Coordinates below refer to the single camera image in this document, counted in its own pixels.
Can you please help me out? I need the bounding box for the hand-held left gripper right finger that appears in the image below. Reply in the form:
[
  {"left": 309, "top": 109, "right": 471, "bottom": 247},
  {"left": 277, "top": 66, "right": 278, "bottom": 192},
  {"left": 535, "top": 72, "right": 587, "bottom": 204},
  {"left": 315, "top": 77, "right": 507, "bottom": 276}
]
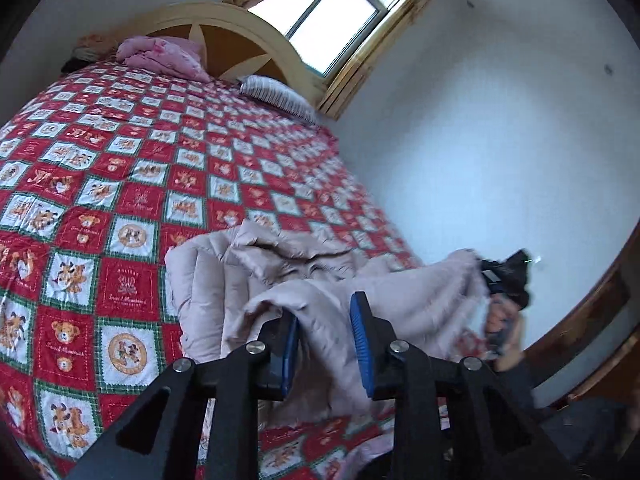
[{"left": 349, "top": 291, "right": 556, "bottom": 480}]

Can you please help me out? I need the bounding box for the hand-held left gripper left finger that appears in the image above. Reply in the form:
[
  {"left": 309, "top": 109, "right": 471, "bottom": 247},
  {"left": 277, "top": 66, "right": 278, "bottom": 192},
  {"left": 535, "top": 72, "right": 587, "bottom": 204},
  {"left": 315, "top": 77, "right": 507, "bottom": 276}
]
[{"left": 65, "top": 312, "right": 301, "bottom": 480}]

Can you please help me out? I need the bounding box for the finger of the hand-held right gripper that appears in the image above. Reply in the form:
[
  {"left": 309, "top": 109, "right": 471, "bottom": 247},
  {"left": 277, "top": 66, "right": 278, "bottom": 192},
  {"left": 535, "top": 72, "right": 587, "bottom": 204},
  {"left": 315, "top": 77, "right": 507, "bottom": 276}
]
[{"left": 476, "top": 257, "right": 505, "bottom": 283}]

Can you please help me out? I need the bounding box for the beige quilted puffer jacket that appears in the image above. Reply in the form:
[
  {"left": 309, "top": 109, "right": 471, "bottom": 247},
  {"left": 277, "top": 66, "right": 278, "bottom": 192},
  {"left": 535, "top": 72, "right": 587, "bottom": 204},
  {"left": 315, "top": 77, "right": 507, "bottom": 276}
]
[{"left": 164, "top": 218, "right": 490, "bottom": 418}]

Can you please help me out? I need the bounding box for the pile of clothes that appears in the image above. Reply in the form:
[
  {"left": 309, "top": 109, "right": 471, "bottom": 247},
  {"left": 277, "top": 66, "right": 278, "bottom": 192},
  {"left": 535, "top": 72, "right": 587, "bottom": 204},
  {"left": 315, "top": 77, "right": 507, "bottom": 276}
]
[{"left": 60, "top": 32, "right": 126, "bottom": 73}]

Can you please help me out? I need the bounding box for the person's right hand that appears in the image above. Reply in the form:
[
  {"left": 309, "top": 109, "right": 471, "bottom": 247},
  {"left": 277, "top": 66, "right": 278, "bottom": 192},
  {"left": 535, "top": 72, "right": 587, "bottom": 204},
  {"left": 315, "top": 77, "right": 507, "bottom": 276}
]
[{"left": 482, "top": 292, "right": 527, "bottom": 373}]

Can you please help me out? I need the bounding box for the brown wooden furniture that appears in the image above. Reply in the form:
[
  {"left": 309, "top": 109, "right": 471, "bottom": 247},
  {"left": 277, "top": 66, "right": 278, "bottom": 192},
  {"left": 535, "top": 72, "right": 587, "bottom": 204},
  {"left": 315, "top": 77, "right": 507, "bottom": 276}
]
[{"left": 520, "top": 252, "right": 640, "bottom": 403}]

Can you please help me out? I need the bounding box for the person's dark clothing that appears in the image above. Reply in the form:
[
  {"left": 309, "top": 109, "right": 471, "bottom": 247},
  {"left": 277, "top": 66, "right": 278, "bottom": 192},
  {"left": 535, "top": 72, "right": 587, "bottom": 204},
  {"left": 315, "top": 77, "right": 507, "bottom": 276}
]
[{"left": 492, "top": 360, "right": 640, "bottom": 480}]

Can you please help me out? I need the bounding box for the red patchwork bear bedspread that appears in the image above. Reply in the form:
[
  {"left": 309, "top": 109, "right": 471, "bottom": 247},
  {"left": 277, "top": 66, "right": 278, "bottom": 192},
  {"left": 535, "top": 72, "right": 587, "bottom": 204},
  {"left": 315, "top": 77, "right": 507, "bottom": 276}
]
[{"left": 0, "top": 57, "right": 451, "bottom": 480}]

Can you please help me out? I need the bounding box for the striped pillow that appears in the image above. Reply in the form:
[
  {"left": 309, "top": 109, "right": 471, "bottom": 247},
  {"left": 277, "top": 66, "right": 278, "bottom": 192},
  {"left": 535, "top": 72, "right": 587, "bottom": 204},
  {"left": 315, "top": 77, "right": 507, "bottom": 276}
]
[{"left": 239, "top": 74, "right": 321, "bottom": 126}]

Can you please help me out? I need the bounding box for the window behind headboard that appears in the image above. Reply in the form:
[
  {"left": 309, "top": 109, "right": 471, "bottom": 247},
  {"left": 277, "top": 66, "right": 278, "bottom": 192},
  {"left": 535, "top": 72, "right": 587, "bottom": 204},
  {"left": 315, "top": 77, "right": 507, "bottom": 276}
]
[{"left": 247, "top": 0, "right": 418, "bottom": 78}]

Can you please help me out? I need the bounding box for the cream and wood headboard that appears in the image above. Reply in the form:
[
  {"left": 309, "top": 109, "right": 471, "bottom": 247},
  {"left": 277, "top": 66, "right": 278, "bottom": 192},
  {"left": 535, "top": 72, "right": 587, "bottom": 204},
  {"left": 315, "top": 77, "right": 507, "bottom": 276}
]
[{"left": 129, "top": 1, "right": 323, "bottom": 111}]

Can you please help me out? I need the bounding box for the pink folded blanket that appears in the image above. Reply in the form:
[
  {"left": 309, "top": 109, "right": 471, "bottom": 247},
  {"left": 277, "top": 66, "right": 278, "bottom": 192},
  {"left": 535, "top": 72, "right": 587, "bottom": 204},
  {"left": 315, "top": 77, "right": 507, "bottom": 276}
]
[{"left": 116, "top": 35, "right": 212, "bottom": 83}]

